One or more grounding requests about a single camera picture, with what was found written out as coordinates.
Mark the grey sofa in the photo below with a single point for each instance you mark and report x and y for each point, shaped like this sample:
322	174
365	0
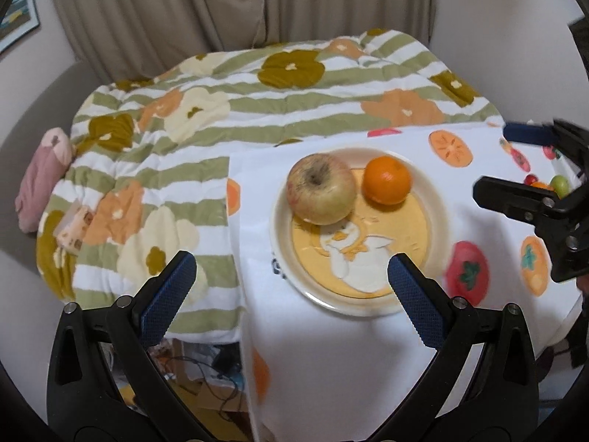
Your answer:
27	115

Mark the white fruit-printed cloth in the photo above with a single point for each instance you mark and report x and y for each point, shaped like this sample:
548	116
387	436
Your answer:
322	359

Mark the red tomato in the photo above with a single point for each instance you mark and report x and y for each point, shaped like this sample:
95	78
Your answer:
531	179

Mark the beige curtain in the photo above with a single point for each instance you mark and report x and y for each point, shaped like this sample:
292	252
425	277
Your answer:
184	9

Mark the green round fruit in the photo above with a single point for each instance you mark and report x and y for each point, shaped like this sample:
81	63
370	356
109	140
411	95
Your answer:
560	185

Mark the small printed packet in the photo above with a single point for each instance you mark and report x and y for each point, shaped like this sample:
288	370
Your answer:
73	230

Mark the yellow-red apple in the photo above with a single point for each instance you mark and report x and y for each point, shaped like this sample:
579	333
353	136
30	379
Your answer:
322	191

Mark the large orange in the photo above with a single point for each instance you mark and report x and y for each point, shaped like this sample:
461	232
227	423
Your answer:
386	180

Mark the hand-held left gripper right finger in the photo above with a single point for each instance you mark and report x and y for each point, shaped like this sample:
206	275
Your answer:
414	299

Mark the small mandarin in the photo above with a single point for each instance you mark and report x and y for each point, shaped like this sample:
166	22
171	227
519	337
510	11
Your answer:
543	185

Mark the cream plate with duck print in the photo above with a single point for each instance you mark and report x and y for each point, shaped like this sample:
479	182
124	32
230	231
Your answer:
405	235

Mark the framed wall picture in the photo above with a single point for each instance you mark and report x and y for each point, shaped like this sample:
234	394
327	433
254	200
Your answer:
18	14

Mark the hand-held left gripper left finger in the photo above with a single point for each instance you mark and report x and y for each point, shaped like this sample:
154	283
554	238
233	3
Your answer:
170	299

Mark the pink plush pillow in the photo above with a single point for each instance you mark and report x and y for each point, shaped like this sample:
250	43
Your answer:
41	179

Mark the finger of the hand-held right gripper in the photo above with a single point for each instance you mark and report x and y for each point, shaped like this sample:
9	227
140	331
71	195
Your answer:
529	132
515	198

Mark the floral striped blanket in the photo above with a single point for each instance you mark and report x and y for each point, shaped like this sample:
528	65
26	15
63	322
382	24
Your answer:
276	101

